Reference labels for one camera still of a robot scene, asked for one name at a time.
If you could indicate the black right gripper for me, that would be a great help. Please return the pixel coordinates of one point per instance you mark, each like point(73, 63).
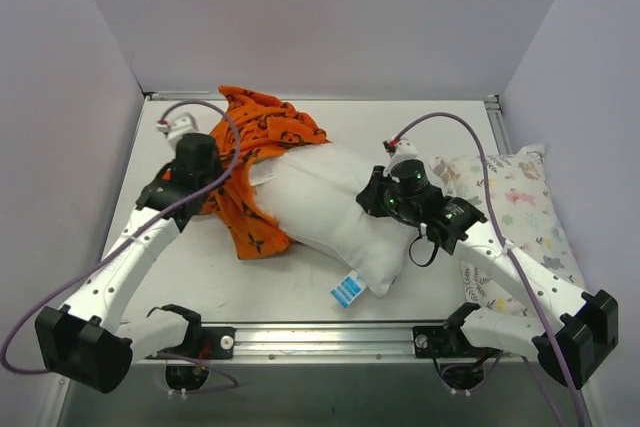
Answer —
point(373, 195)

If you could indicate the white pillow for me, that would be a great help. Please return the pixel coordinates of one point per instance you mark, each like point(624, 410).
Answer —
point(313, 197)

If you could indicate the orange black patterned pillowcase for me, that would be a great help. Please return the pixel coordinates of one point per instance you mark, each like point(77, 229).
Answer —
point(262, 129)

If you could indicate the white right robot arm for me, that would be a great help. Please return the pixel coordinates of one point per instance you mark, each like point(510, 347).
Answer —
point(579, 330)

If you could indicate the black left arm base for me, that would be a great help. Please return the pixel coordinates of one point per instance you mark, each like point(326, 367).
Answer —
point(188, 348)

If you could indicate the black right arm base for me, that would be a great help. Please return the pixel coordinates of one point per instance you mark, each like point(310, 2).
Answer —
point(461, 367)

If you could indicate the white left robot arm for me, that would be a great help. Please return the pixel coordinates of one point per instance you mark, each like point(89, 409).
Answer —
point(85, 338)

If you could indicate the blue white pillow label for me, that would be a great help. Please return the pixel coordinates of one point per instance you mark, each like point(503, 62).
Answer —
point(349, 289)

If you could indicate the floral patterned pillow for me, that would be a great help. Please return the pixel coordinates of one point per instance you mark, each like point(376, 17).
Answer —
point(521, 200)

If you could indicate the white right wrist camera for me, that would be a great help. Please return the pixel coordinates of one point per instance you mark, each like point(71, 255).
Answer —
point(399, 150)

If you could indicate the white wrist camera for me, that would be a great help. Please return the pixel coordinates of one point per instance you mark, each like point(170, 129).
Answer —
point(177, 128)
point(399, 150)

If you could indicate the aluminium front rail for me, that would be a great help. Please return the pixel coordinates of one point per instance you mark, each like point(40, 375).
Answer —
point(322, 343)

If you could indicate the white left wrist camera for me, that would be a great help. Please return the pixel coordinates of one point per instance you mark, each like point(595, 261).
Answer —
point(177, 128)

